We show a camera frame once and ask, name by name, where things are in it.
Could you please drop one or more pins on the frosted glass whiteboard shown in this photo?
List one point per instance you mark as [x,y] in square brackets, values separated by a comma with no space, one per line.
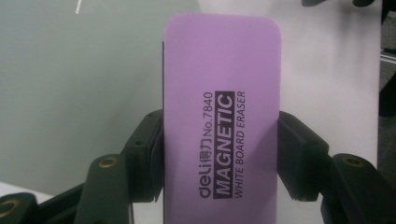
[77,77]

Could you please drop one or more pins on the purple whiteboard eraser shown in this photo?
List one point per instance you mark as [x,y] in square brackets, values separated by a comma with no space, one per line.
[221,62]

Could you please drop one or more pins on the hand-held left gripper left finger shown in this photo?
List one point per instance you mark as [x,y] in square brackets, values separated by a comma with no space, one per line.
[140,149]

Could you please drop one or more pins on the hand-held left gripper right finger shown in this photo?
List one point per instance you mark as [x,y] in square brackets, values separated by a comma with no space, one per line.
[305,155]

